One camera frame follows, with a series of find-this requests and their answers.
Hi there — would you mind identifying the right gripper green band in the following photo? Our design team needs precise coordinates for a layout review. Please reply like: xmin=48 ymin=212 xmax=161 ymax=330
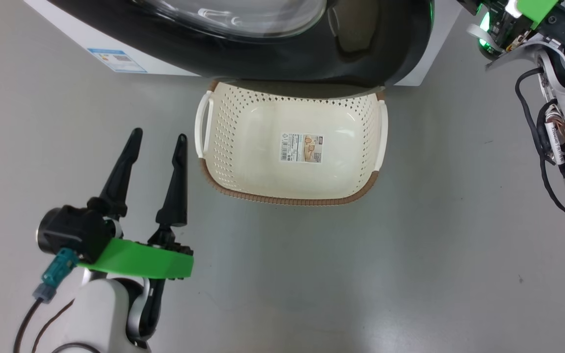
xmin=459 ymin=0 xmax=560 ymax=54

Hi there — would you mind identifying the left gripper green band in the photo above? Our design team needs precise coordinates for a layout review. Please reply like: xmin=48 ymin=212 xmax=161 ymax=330
xmin=77 ymin=127 xmax=195 ymax=280

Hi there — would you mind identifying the black glass washing machine door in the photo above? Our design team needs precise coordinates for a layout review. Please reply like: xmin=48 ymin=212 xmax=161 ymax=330
xmin=47 ymin=0 xmax=434 ymax=99

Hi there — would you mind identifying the cream perforated laundry basket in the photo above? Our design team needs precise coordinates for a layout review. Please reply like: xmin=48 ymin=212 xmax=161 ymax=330
xmin=195 ymin=81 xmax=388 ymax=206

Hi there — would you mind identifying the paper label sticker in basket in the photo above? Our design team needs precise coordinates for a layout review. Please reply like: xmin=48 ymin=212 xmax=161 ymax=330
xmin=279 ymin=133 xmax=323 ymax=164

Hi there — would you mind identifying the white washing machine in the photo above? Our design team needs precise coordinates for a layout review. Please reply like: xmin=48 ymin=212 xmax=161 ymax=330
xmin=24 ymin=0 xmax=462 ymax=87

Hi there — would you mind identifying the blue energy label sticker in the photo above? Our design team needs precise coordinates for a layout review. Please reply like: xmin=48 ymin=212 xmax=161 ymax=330
xmin=87 ymin=48 xmax=148 ymax=74

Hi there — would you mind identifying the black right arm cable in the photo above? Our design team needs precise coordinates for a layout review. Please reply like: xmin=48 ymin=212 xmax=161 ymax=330
xmin=514 ymin=66 xmax=565 ymax=219

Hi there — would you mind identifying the left teal connector cable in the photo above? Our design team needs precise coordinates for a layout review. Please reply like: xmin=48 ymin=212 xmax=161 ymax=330
xmin=14 ymin=248 xmax=79 ymax=353

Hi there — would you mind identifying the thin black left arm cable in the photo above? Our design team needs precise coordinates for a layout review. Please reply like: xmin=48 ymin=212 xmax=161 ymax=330
xmin=31 ymin=299 xmax=75 ymax=353

